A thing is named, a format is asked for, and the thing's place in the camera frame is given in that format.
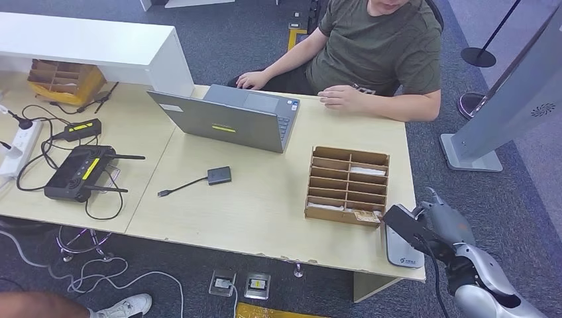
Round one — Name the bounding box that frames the person's right hand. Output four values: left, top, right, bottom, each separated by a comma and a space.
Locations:
235, 70, 271, 91

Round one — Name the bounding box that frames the person's left hand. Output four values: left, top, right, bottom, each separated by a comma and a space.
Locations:
317, 84, 365, 113

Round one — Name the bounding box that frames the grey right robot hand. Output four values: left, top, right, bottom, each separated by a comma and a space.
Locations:
420, 186, 477, 249

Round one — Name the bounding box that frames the grey card reader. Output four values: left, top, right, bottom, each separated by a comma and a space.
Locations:
384, 223, 426, 270

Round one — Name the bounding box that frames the seated person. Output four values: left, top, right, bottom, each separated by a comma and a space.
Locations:
227, 0, 443, 123

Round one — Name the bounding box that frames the white card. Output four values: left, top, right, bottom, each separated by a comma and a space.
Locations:
349, 166, 387, 178

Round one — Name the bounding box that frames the patterned room key card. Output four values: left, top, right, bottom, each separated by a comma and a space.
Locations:
351, 209, 383, 223

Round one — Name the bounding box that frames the cardboard card organizer box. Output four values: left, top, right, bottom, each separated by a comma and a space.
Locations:
304, 146, 391, 229

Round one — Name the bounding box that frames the pale card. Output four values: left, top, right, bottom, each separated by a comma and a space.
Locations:
306, 202, 345, 212

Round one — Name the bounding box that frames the person's bare leg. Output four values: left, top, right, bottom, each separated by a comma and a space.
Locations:
0, 290, 95, 318

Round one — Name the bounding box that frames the grey laptop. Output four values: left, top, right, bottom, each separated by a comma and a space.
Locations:
146, 83, 301, 154

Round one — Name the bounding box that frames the short yellow floor tape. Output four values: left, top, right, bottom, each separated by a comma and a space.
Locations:
287, 28, 308, 51

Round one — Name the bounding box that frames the white furniture base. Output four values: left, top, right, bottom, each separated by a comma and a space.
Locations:
139, 0, 237, 12

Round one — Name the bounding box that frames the wooden desk leg panel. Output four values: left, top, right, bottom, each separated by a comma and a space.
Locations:
353, 272, 402, 305

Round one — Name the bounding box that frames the chrome stanchion base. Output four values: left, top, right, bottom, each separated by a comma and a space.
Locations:
456, 91, 488, 120

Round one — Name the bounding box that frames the black office chair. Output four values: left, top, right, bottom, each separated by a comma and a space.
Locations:
425, 0, 445, 34

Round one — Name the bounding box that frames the black stanchion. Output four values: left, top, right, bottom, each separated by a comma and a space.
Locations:
460, 0, 524, 69

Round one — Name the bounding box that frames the grey kiosk stand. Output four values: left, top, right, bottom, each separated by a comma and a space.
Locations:
439, 3, 562, 173

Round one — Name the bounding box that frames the white counter shelf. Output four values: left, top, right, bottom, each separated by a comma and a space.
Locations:
0, 11, 196, 98

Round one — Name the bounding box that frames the black charger with yellow label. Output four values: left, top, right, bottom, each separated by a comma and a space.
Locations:
64, 118, 103, 142

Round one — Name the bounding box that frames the cardboard organizer with yellow base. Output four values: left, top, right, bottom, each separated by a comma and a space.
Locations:
27, 59, 107, 106

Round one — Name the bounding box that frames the wide yellow floor tape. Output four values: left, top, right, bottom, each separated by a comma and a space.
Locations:
235, 301, 328, 318

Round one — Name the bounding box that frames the floor socket with yellow label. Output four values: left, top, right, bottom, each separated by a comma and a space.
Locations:
243, 272, 272, 301

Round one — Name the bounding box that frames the black remote controller with antennas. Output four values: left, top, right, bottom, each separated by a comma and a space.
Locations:
44, 144, 146, 203

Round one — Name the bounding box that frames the floor socket with white plug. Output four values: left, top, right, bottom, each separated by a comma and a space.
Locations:
207, 268, 238, 298

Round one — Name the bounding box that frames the black plug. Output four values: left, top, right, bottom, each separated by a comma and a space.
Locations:
7, 109, 34, 131

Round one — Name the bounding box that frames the white power strip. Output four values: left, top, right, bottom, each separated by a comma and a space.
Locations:
0, 119, 44, 179

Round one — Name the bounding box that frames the white plug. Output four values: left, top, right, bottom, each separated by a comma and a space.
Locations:
0, 140, 23, 160

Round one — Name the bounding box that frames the chrome chair base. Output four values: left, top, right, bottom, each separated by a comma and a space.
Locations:
56, 225, 116, 262

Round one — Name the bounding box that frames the white shoe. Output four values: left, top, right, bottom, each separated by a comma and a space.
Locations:
89, 293, 153, 318

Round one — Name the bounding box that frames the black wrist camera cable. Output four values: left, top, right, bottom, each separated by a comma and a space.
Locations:
414, 236, 451, 318

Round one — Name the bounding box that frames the black USB adapter with cable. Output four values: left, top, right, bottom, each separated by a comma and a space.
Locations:
157, 166, 232, 198

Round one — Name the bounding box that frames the black cable with small adapter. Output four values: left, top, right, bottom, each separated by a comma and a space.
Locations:
48, 81, 119, 114

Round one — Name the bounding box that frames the thin black controller cable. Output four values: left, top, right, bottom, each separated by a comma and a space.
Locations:
84, 168, 125, 221

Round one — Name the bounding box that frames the thick black power cable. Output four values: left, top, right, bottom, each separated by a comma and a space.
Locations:
15, 104, 101, 192

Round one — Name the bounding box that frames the white socket plug cable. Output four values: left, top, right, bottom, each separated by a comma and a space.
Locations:
226, 280, 239, 318

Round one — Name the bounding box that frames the long white floor cable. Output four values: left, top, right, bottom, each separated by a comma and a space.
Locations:
0, 228, 186, 318

